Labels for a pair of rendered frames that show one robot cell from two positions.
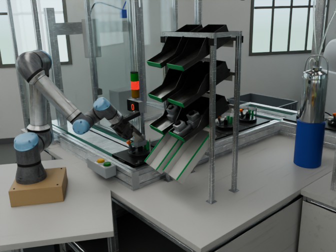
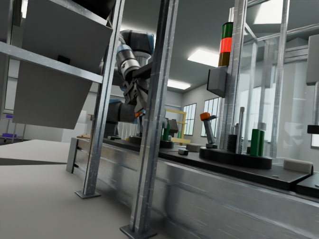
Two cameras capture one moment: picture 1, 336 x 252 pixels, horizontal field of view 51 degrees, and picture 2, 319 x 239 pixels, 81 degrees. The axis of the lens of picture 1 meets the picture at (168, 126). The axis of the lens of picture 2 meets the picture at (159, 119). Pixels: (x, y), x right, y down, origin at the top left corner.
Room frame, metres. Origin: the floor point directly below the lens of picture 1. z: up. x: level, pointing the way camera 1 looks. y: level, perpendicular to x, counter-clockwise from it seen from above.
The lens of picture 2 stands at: (1.89, -0.41, 1.01)
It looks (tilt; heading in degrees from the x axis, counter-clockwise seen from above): 4 degrees up; 85
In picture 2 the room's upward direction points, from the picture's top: 8 degrees clockwise
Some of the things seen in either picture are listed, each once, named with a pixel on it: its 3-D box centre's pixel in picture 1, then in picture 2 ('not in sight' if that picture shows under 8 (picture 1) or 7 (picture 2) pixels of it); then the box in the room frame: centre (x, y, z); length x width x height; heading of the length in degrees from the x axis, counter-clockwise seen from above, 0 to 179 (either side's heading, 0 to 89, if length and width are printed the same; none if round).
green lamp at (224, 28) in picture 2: (134, 76); (229, 34); (2.15, 0.20, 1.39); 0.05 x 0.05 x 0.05
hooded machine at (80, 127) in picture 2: not in sight; (75, 131); (-0.25, 6.09, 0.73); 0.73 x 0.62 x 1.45; 100
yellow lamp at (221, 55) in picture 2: (135, 93); (225, 61); (2.15, 0.20, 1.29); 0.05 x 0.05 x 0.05
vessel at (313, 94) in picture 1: (314, 88); not in sight; (1.98, -0.83, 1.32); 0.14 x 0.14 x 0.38
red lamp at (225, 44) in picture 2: (134, 85); (227, 47); (2.15, 0.20, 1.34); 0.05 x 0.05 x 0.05
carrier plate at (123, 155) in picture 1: (140, 155); (150, 147); (1.93, 0.16, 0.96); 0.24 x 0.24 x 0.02; 40
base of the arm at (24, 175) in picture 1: (30, 169); (107, 129); (1.70, 0.72, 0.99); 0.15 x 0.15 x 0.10
